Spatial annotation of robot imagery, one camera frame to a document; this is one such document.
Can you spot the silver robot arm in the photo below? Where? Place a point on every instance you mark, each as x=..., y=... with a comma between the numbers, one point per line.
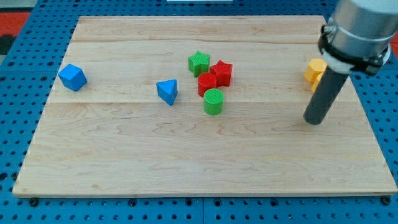
x=357, y=36

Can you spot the red star block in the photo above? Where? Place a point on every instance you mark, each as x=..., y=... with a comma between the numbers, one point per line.
x=223, y=73

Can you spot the green star block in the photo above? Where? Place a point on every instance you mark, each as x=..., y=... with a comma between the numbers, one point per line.
x=199, y=63

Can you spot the green cylinder block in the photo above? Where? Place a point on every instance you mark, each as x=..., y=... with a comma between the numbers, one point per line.
x=213, y=101

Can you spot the red cylinder block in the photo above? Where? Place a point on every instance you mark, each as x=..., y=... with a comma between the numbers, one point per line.
x=205, y=82

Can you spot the blue triangle block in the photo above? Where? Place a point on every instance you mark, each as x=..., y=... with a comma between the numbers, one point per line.
x=167, y=90

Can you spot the wooden board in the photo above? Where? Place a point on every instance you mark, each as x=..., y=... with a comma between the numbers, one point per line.
x=116, y=137

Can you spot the yellow block behind rod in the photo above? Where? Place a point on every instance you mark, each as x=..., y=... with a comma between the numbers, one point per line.
x=316, y=82

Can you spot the yellow hexagon block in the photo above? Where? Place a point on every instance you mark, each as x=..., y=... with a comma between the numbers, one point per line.
x=315, y=67

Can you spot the blue cube block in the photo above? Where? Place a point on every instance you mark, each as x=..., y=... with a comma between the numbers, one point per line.
x=72, y=77

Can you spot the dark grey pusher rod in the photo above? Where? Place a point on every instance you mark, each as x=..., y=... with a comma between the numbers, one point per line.
x=327, y=90

